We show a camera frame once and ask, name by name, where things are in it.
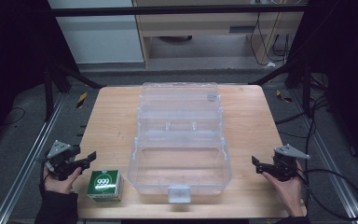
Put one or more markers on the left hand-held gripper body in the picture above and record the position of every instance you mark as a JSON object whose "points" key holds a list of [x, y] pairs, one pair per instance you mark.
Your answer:
{"points": [[60, 160]]}

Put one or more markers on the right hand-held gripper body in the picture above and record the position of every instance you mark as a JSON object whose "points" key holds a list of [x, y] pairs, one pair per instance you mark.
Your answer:
{"points": [[286, 165]]}

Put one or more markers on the person's left hand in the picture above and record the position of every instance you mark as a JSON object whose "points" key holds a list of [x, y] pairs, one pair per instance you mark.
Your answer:
{"points": [[62, 183]]}

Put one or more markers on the person's right hand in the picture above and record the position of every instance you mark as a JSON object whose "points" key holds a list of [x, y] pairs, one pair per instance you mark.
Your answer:
{"points": [[287, 194]]}

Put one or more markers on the green and white medicine box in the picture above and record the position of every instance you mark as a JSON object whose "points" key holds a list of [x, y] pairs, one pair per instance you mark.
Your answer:
{"points": [[105, 186]]}

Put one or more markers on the yellow and black tape piece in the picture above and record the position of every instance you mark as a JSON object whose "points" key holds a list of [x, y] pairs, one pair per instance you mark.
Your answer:
{"points": [[283, 97], [81, 100]]}

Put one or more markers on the black metal stand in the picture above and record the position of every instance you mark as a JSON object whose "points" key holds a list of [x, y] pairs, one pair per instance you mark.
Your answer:
{"points": [[49, 93], [306, 90]]}

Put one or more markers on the clear plastic storage box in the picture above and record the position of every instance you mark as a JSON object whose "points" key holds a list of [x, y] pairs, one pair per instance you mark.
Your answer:
{"points": [[180, 140]]}

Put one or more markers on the white plug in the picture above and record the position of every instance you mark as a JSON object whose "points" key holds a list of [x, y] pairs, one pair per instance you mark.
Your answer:
{"points": [[271, 64]]}

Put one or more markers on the black curtain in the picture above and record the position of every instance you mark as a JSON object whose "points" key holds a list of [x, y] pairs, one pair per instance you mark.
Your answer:
{"points": [[12, 62], [345, 77]]}

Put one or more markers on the white cabinet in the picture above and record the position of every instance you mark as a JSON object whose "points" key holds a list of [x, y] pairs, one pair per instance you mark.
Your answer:
{"points": [[101, 37]]}

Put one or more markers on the light wooden desk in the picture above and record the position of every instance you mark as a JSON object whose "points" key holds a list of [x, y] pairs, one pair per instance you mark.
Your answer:
{"points": [[199, 23]]}

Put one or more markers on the black horizontal bar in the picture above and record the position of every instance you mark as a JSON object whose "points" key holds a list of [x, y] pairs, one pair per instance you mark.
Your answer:
{"points": [[174, 10]]}

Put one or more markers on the aluminium floor rail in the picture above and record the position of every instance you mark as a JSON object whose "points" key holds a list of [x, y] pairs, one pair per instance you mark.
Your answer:
{"points": [[28, 168], [329, 161]]}

